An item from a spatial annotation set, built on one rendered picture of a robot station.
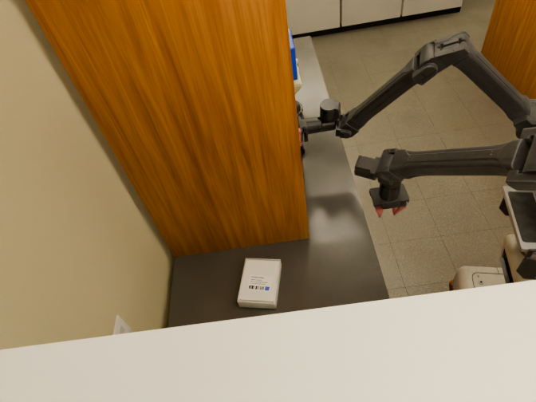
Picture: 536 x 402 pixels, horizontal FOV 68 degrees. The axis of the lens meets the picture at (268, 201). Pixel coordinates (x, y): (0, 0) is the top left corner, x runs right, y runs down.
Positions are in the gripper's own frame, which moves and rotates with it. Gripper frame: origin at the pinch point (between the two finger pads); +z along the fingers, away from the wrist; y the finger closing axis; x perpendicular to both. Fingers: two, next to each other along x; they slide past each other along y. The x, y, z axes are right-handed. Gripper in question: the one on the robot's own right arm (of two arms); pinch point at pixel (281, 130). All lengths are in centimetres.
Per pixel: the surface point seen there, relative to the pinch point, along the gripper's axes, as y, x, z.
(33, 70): 42, -54, 49
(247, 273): 46, 21, 18
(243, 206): 33.7, 2.3, 15.6
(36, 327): 84, -26, 49
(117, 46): 37, -53, 33
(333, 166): -0.8, 21.9, -19.1
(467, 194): -55, 111, -117
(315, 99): -48, 19, -20
